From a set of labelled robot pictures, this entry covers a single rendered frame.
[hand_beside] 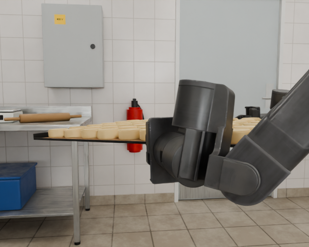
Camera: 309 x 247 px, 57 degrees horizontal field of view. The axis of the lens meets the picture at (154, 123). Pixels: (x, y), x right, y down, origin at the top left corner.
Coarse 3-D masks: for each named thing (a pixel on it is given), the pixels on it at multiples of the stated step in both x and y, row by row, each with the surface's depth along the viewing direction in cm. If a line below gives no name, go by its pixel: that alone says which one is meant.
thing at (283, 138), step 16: (304, 80) 29; (288, 96) 29; (304, 96) 28; (272, 112) 30; (288, 112) 29; (304, 112) 28; (256, 128) 30; (272, 128) 29; (288, 128) 28; (304, 128) 28; (240, 144) 30; (256, 144) 29; (272, 144) 29; (288, 144) 28; (304, 144) 28; (240, 160) 30; (256, 160) 29; (272, 160) 29; (288, 160) 28; (272, 176) 28; (224, 192) 31; (256, 192) 29
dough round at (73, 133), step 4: (72, 128) 71; (76, 128) 71; (80, 128) 70; (64, 132) 68; (68, 132) 68; (72, 132) 67; (76, 132) 68; (80, 132) 68; (64, 136) 69; (68, 136) 68; (72, 136) 68; (76, 136) 68; (80, 136) 68
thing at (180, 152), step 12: (192, 132) 33; (204, 132) 33; (168, 144) 37; (180, 144) 34; (192, 144) 33; (204, 144) 33; (168, 156) 35; (180, 156) 33; (192, 156) 33; (204, 156) 34; (168, 168) 35; (180, 168) 33; (192, 168) 33; (204, 168) 34; (180, 180) 34; (192, 180) 34; (204, 180) 34
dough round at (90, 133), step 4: (92, 128) 68; (96, 128) 67; (100, 128) 67; (84, 132) 65; (88, 132) 64; (92, 132) 64; (96, 132) 65; (84, 136) 65; (88, 136) 64; (92, 136) 64; (96, 136) 65
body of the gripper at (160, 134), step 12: (156, 120) 43; (168, 120) 44; (156, 132) 43; (168, 132) 43; (180, 132) 44; (156, 144) 42; (156, 156) 41; (156, 168) 44; (156, 180) 44; (168, 180) 44
